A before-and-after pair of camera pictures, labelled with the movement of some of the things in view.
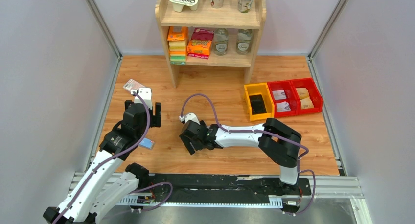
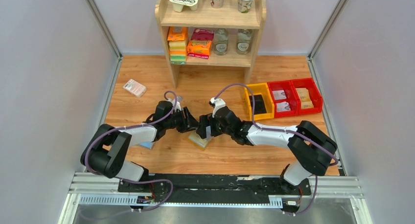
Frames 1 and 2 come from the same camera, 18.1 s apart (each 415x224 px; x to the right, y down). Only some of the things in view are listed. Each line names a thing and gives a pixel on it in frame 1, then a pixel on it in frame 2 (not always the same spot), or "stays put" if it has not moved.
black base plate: x=216 y=186 stays put
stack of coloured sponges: x=177 y=37 stays put
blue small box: x=147 y=143 stays put
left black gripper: x=142 y=109 -> x=185 y=119
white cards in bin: x=281 y=106 stays put
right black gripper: x=190 y=139 -> x=209 y=125
